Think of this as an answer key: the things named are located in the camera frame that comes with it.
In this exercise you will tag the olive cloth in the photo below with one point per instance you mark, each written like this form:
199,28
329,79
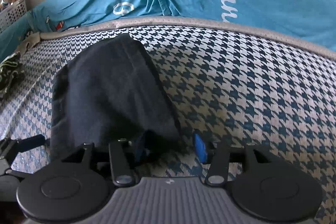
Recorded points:
31,40

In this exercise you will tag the white perforated plastic basket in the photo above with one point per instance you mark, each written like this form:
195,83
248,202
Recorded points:
13,14

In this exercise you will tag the green striped garment pile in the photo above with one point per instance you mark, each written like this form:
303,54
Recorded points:
9,74

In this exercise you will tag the black t-shirt with red print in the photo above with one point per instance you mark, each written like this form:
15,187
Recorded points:
110,87

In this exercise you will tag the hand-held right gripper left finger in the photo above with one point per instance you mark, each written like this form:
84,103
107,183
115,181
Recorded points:
141,148

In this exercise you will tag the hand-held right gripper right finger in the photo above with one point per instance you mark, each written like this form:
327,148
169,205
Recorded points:
200,148

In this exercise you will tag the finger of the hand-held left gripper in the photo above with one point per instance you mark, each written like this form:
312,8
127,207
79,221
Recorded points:
32,142

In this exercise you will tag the blue white houndstooth mat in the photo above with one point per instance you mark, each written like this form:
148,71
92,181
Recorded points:
236,87

